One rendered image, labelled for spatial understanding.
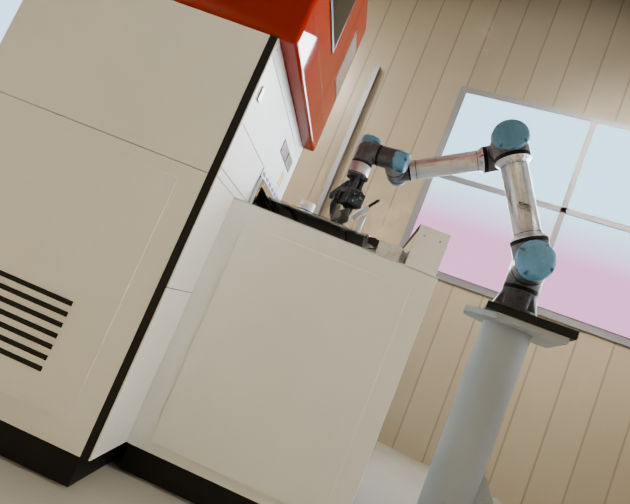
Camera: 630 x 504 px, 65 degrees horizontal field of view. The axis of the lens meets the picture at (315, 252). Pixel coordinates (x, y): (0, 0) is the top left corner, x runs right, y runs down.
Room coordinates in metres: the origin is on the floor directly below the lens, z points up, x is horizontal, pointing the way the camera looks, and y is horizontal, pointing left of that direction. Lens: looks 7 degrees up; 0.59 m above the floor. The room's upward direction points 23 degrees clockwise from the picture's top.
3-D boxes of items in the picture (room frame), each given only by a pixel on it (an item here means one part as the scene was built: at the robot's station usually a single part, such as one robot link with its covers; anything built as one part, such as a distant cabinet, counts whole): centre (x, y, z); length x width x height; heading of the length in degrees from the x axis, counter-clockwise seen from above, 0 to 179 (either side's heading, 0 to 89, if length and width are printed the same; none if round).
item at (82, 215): (1.67, 0.60, 0.41); 0.82 x 0.70 x 0.82; 174
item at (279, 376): (1.86, -0.09, 0.41); 0.96 x 0.64 x 0.82; 174
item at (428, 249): (1.69, -0.33, 0.89); 0.55 x 0.09 x 0.14; 174
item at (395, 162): (1.73, -0.14, 1.21); 0.11 x 0.11 x 0.08; 71
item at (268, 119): (1.63, 0.27, 1.02); 0.81 x 0.03 x 0.40; 174
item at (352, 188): (1.74, -0.04, 1.05); 0.09 x 0.08 x 0.12; 30
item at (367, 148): (1.74, -0.04, 1.21); 0.09 x 0.08 x 0.11; 71
